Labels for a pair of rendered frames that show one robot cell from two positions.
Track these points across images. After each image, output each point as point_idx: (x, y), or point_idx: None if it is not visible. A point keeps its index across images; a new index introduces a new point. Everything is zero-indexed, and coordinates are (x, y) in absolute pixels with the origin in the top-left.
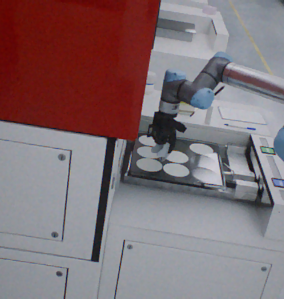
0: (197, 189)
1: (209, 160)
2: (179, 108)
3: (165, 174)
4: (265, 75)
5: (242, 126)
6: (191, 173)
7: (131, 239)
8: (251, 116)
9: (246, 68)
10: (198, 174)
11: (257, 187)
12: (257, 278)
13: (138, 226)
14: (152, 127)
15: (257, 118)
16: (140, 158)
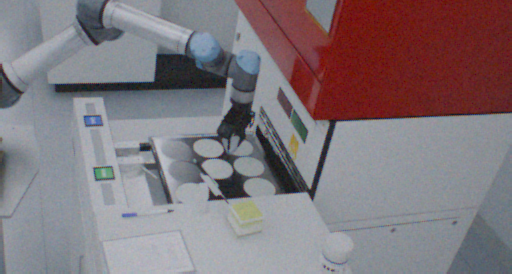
0: None
1: (176, 174)
2: (230, 91)
3: (216, 138)
4: (151, 14)
5: (144, 211)
6: (190, 148)
7: None
8: (130, 258)
9: (173, 23)
10: (182, 148)
11: (114, 142)
12: None
13: (215, 117)
14: (251, 119)
15: (119, 255)
16: (252, 153)
